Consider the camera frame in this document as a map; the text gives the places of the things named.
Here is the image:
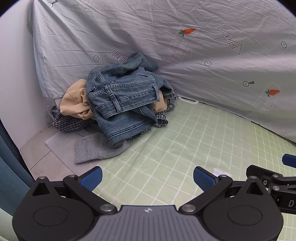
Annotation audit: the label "beige garment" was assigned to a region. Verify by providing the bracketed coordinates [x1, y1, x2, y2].
[60, 78, 168, 121]

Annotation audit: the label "white sewn label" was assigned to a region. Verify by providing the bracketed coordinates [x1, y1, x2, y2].
[179, 96, 199, 105]

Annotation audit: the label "blue denim jeans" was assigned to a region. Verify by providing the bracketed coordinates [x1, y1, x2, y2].
[86, 52, 170, 149]

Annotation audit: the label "dark plaid shirt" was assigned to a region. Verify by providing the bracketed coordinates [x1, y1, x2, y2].
[47, 87, 178, 142]

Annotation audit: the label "grey carrot-printed sheet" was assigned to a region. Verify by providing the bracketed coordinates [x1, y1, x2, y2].
[27, 0, 296, 142]

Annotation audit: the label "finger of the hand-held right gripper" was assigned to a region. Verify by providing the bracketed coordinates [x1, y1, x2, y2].
[246, 165, 296, 193]
[282, 153, 296, 168]

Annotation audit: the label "grey sweatshirt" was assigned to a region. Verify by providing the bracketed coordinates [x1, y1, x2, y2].
[74, 133, 130, 164]

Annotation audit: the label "teal curtain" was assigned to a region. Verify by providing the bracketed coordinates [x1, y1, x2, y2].
[0, 118, 35, 209]

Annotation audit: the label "green grid mat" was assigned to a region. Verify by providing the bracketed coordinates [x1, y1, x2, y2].
[0, 100, 296, 241]

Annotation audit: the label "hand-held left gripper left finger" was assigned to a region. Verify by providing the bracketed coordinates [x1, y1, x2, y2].
[30, 166, 117, 214]

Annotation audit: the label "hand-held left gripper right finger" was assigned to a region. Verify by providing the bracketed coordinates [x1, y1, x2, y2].
[179, 166, 270, 214]

